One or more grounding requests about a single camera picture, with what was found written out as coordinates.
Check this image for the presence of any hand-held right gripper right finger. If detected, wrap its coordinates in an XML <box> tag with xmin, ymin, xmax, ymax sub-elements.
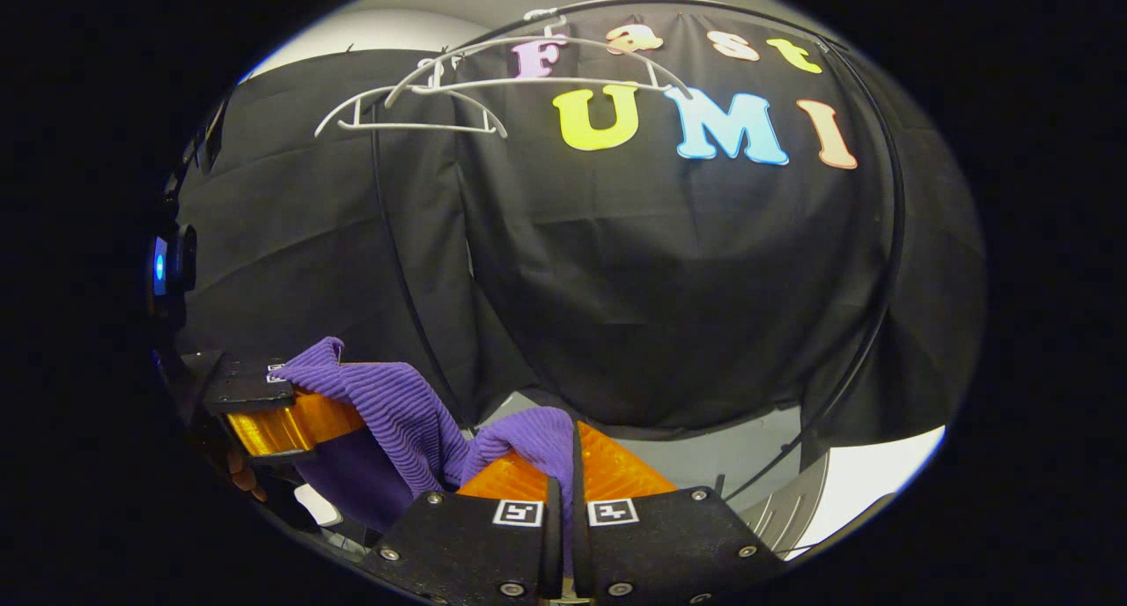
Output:
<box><xmin>571</xmin><ymin>421</ymin><xmax>786</xmax><ymax>606</ymax></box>

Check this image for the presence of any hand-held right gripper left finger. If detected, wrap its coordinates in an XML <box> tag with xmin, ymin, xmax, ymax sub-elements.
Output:
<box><xmin>361</xmin><ymin>452</ymin><xmax>564</xmax><ymax>606</ymax></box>

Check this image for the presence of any round laundry hamper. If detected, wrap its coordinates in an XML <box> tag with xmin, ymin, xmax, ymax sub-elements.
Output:
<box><xmin>740</xmin><ymin>447</ymin><xmax>833</xmax><ymax>558</ymax></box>

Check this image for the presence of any purple ribbed jacket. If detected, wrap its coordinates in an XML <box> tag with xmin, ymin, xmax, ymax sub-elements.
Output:
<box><xmin>277</xmin><ymin>336</ymin><xmax>578</xmax><ymax>536</ymax></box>

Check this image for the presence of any white plastic clothes hanger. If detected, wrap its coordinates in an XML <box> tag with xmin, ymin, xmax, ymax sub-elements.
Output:
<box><xmin>314</xmin><ymin>55</ymin><xmax>510</xmax><ymax>140</ymax></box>
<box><xmin>385</xmin><ymin>9</ymin><xmax>694</xmax><ymax>111</ymax></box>

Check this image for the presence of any black backdrop cloth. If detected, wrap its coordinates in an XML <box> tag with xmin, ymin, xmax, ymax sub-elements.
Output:
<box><xmin>163</xmin><ymin>3</ymin><xmax>987</xmax><ymax>453</ymax></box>

